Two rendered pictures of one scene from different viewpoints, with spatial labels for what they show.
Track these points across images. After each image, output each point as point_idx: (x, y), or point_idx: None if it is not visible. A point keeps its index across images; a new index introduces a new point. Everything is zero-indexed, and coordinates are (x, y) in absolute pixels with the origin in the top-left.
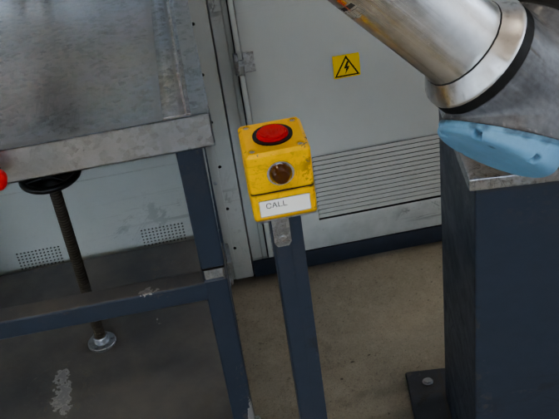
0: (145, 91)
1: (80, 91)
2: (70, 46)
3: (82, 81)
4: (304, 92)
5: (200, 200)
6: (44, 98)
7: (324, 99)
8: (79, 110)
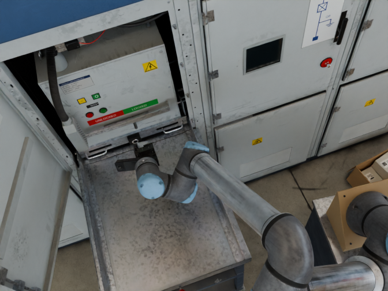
0: (222, 242)
1: (196, 240)
2: (179, 205)
3: (194, 233)
4: (240, 150)
5: (240, 265)
6: (183, 246)
7: (247, 150)
8: (201, 254)
